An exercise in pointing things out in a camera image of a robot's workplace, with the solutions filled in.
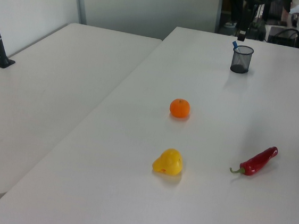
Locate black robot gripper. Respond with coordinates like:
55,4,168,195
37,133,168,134
237,0,260,44

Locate white marker pen blue cap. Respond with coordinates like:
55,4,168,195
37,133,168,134
229,40,246,67

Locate black mesh pen cup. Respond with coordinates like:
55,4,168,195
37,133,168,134
229,44,255,75

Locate black electronics box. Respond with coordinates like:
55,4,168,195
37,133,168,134
266,25,299,48

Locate orange mandarin fruit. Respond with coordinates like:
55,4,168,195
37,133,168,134
168,97,192,120

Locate red chili pepper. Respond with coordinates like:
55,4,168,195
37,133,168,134
229,142,279,180

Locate grey metal partition post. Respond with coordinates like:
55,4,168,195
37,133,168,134
69,0,90,26

